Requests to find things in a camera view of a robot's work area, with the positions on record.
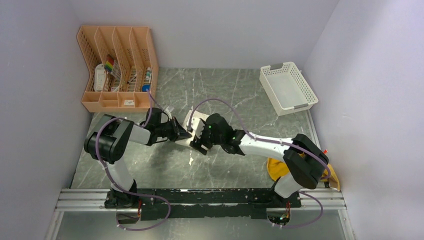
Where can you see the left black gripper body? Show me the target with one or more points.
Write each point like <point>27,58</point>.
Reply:
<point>170,129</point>

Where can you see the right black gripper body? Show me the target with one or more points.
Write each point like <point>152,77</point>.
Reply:
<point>207,139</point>

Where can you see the yellow brown towel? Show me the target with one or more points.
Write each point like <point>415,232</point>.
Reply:
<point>278,169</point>

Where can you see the cream white towel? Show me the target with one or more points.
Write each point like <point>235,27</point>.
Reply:
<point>187,125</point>

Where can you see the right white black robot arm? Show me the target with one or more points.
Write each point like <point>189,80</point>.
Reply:
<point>306,162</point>

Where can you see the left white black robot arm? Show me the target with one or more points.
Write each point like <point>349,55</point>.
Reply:
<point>109,139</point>

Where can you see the blue capped white bottle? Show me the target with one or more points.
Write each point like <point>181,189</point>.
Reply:
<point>146,84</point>

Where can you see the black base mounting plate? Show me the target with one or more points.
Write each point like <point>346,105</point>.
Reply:
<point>154,204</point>

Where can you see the orange plastic file organizer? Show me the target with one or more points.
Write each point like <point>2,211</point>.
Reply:
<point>133,50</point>

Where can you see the white plastic basket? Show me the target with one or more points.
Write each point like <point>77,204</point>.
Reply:
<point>286,88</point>

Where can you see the white remote control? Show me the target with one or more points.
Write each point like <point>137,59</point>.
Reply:
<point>100,76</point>

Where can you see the rainbow coloured item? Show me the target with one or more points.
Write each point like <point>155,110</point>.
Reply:
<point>109,63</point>

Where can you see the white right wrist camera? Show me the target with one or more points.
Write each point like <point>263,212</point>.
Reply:
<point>198,126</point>

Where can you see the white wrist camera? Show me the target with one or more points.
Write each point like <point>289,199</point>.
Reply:
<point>198,126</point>
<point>168,110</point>

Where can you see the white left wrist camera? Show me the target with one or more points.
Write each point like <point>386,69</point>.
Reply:
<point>168,110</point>

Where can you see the aluminium frame rail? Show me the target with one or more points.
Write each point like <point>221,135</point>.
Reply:
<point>92,200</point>

